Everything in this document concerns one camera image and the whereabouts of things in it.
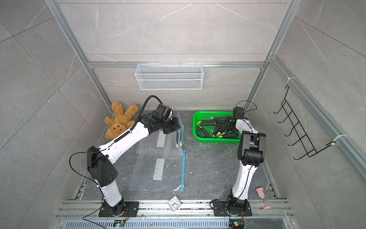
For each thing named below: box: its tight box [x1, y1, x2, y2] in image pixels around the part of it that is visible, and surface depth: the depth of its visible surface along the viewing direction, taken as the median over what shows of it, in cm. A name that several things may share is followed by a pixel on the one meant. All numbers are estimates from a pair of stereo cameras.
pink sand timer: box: [255, 187, 273, 210], surface depth 76 cm
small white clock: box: [167, 195, 182, 212], surface depth 76 cm
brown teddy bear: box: [104, 101, 139, 140], surface depth 106 cm
